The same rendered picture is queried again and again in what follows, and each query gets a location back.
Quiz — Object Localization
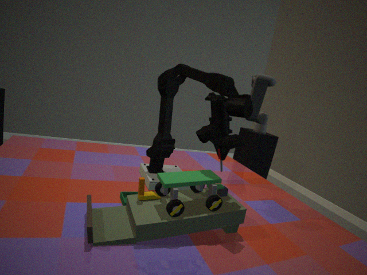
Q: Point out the green wheeled trolley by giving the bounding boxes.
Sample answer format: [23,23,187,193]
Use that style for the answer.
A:
[155,170,224,217]

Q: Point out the yellow wheel chock with orange handle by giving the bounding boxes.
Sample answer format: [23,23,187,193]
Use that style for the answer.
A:
[138,177,161,201]

